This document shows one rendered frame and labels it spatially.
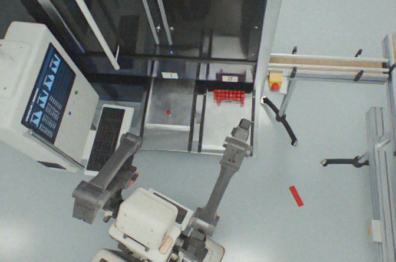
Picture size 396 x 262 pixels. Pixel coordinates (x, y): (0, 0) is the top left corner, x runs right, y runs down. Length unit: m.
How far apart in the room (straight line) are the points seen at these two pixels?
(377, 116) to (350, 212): 0.77
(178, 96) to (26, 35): 0.88
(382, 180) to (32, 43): 2.06
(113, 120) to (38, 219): 1.22
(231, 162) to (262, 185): 1.57
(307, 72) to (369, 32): 1.52
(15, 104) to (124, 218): 0.63
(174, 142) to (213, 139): 0.22
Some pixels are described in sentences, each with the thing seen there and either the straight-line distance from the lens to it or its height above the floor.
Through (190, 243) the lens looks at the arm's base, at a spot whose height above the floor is 1.23.
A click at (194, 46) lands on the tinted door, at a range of 1.84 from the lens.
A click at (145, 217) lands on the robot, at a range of 1.52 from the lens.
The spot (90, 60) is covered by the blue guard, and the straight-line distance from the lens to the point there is 2.15.
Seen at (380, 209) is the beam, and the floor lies 0.55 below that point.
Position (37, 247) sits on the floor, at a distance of 3.19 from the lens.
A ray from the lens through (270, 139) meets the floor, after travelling 3.04.
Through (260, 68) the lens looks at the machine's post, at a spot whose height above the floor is 1.16.
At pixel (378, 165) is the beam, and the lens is 2.56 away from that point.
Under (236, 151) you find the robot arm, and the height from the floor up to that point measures 1.52.
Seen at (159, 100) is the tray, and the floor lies 0.88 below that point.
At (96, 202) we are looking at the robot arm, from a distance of 1.34.
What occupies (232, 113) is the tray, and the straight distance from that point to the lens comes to 2.15.
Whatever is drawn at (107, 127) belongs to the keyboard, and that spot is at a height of 0.83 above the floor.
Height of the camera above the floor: 2.86
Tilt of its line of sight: 67 degrees down
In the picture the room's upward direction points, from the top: 10 degrees counter-clockwise
